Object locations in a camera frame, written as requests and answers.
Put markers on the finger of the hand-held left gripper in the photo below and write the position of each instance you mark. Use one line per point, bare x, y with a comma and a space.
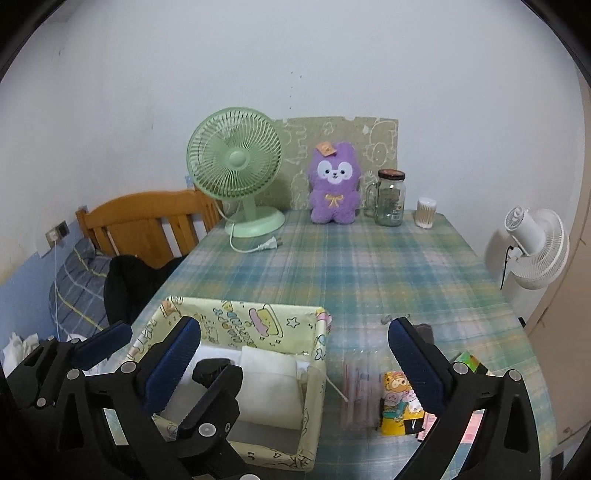
104, 339
217, 387

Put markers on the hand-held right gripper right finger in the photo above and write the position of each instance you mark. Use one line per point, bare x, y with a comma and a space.
413, 364

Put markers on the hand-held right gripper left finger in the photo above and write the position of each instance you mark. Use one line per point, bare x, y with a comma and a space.
173, 364

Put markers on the yellow cartoon printed packet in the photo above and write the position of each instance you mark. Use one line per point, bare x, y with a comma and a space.
392, 406

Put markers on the green and black packet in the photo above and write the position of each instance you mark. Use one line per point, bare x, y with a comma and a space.
471, 362

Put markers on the yellow printed storage box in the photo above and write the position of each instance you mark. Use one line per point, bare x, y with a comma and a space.
258, 323

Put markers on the pink soft pouch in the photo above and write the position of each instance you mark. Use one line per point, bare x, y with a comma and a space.
471, 424

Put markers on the clear plastic packet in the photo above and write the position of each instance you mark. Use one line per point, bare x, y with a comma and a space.
362, 383

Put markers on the white folded towel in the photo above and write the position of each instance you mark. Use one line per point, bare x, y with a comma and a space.
272, 387

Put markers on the black garment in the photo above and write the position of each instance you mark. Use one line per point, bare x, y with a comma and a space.
134, 286

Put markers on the blue plaid pillow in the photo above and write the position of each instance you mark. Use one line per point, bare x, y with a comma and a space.
76, 281

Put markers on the white crumpled cloth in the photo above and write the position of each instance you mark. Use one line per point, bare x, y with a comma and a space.
21, 348

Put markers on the plaid tablecloth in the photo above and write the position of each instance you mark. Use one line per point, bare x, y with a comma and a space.
351, 272

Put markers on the cotton swab container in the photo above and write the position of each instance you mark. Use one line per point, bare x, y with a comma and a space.
426, 213

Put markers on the glass jar mug with lid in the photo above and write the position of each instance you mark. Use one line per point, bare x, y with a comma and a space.
390, 203

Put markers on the beige wooden door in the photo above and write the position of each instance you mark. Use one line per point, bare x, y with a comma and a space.
570, 300

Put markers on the white clip fan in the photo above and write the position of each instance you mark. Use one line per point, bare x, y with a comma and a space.
540, 244

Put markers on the purple plush toy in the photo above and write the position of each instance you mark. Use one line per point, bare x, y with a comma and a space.
333, 189

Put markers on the green desk fan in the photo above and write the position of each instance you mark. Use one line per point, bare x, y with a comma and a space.
234, 157

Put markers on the wall socket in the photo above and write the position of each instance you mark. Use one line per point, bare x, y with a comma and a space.
57, 232

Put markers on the beige printed wall sheet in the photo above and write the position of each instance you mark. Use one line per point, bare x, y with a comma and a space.
378, 143

